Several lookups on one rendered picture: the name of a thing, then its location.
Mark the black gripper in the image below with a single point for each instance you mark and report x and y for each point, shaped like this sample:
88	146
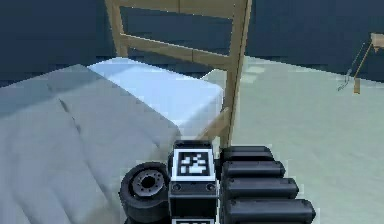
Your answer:
146	190

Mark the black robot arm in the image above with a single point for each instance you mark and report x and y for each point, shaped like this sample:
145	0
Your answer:
260	186

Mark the wooden furniture leg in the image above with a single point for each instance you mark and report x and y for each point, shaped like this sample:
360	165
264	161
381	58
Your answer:
363	63

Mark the wooden bed with white bedding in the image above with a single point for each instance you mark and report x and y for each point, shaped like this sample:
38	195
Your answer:
100	126

